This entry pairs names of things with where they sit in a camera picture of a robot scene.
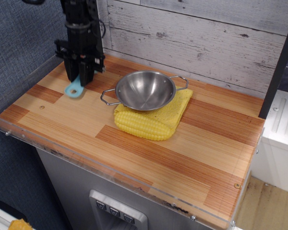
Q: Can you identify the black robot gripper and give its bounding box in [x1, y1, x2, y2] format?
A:
[55, 23, 105, 86]

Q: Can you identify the light blue dish brush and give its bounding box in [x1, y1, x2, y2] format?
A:
[64, 75, 84, 98]

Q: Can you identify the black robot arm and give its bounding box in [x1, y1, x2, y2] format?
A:
[55, 0, 106, 87]

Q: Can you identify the yellow plastic corn cob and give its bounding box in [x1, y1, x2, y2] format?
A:
[114, 111, 173, 141]

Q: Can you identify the clear acrylic table guard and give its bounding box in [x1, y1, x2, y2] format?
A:
[0, 56, 264, 230]

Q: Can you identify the yellow folded cloth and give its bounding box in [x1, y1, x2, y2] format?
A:
[114, 89, 193, 132]

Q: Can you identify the grey toy fridge cabinet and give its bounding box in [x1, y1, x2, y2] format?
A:
[37, 149, 207, 230]

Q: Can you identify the silver dispenser button panel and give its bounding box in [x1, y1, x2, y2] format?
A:
[89, 189, 148, 230]

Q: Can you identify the white toy sink unit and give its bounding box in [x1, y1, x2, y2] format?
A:
[251, 90, 288, 191]

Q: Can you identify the stainless steel two-handled bowl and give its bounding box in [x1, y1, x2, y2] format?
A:
[100, 70, 189, 111]

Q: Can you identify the black vertical post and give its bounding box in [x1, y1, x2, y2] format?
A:
[258, 35, 288, 119]

